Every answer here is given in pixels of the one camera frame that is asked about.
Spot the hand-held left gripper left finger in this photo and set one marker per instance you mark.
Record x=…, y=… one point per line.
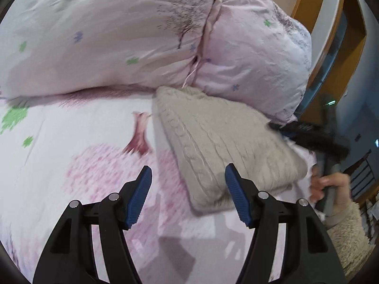
x=139, y=196

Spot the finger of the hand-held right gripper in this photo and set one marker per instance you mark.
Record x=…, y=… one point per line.
x=314, y=137

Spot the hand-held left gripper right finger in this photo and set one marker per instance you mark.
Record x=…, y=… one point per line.
x=237, y=195

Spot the beige knitted sweater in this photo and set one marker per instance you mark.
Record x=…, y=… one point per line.
x=219, y=142

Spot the person's right hand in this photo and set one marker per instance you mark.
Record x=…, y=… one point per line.
x=334, y=185

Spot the white cloth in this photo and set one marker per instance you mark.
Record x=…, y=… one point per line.
x=305, y=168

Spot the dark metal chair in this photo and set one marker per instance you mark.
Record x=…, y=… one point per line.
x=361, y=174

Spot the pink floral bed sheet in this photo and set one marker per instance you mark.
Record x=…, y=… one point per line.
x=74, y=153

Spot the wooden bed headboard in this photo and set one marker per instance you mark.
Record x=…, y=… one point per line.
x=352, y=50

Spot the pink floral duvet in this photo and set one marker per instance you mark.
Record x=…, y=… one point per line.
x=118, y=35

